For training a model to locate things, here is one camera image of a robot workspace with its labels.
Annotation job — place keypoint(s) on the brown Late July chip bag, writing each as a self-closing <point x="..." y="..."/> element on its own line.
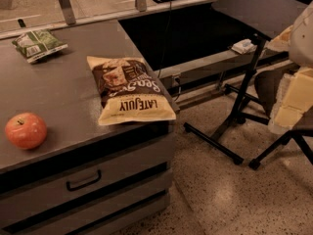
<point x="128" y="92"/>

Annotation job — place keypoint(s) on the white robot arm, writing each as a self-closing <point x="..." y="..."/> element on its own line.
<point x="301" y="39"/>

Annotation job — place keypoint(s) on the green jalapeno chip bag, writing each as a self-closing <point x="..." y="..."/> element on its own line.
<point x="37" y="44"/>

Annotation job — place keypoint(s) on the grey drawer cabinet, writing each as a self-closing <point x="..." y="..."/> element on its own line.
<point x="134" y="157"/>

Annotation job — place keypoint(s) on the small white box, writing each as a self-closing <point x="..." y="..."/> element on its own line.
<point x="243" y="46"/>

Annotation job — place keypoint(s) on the black office chair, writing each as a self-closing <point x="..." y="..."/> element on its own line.
<point x="266" y="85"/>

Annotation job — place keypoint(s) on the red apple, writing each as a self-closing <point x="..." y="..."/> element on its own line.
<point x="26" y="131"/>

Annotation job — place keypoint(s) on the black stand table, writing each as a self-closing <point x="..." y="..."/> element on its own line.
<point x="268" y="18"/>

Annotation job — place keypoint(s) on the black drawer handle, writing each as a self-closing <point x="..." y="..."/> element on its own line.
<point x="85" y="182"/>

